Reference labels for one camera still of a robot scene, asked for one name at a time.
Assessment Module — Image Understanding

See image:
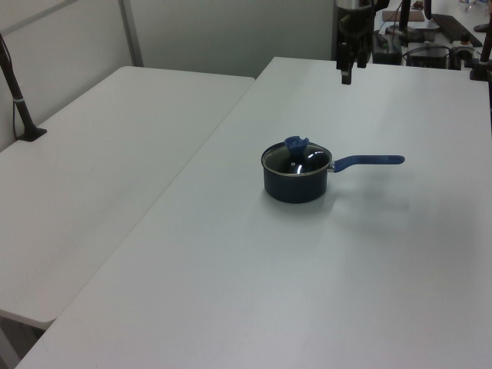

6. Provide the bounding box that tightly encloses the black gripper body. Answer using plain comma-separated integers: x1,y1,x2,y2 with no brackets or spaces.
337,8,376,45

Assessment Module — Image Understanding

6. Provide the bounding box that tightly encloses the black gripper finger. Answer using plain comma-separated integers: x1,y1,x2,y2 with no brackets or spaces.
336,41,354,86
357,38,369,69

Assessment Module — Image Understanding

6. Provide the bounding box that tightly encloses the glass lid with blue knob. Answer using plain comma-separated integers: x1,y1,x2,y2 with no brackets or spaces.
262,135,333,178

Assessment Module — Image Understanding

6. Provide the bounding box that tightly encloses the dark blue saucepan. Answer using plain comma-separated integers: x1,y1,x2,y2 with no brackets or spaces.
261,141,406,204

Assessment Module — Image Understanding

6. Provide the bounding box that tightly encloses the black device with green light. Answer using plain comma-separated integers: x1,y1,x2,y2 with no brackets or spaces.
371,32,401,65

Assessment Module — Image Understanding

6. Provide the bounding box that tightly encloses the black monitor stand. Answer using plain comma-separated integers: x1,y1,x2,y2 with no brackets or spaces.
384,0,436,44

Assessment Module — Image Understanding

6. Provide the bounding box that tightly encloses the brown board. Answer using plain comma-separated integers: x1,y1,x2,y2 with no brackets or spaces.
381,8,424,23

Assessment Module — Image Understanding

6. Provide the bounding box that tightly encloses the black electronics box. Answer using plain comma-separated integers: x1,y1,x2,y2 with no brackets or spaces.
406,45,451,69

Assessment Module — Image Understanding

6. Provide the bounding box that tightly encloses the black keyboard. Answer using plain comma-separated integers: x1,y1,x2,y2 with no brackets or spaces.
430,12,482,42

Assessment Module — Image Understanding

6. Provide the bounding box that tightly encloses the white side table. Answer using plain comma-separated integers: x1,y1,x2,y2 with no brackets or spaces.
0,65,257,331

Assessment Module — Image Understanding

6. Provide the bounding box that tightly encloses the black clamp mount with pole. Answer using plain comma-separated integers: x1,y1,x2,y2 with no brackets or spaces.
467,29,492,82

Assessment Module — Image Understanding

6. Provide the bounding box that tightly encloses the black camera stand pole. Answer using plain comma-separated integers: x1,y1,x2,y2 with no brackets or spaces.
0,32,48,143

